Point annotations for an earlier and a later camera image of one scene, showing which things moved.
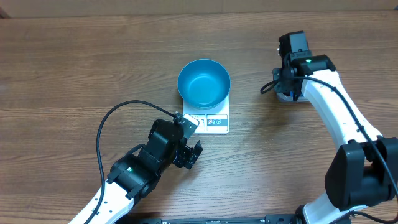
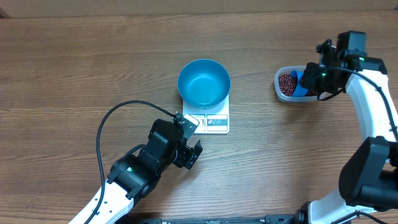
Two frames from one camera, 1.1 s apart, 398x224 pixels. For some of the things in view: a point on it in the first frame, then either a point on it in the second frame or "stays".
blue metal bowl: x=204 y=83 stays
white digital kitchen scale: x=214 y=121 stays
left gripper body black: x=185 y=157 stays
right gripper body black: x=283 y=83 -> x=324 y=81
